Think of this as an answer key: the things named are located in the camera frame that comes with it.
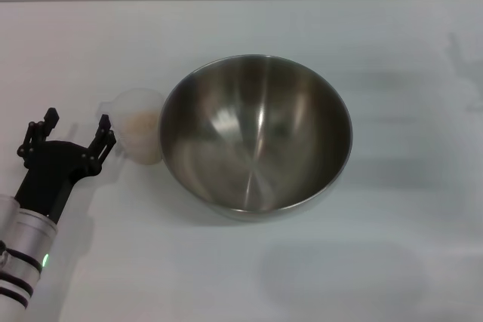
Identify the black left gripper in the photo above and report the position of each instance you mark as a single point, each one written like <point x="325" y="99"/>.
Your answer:
<point x="53" y="171"/>

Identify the stainless steel mixing bowl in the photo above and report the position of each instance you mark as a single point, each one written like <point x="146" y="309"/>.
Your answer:
<point x="256" y="137"/>

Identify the white rice grains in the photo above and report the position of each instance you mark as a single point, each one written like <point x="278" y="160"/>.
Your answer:
<point x="141" y="137"/>

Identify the clear plastic measuring cup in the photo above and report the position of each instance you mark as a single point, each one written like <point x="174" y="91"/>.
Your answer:
<point x="136" y="101"/>

